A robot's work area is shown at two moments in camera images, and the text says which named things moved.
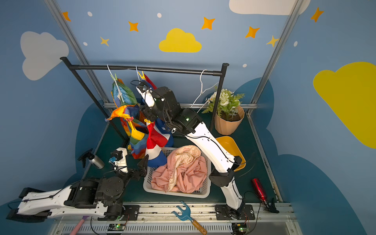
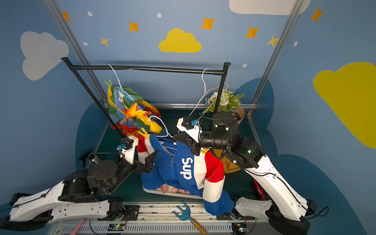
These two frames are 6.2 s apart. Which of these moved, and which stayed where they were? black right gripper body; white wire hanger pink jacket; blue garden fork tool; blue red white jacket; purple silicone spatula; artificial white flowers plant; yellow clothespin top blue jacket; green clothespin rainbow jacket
Moved: green clothespin rainbow jacket; white wire hanger pink jacket; blue red white jacket; black right gripper body; yellow clothespin top blue jacket
Stayed: purple silicone spatula; artificial white flowers plant; blue garden fork tool
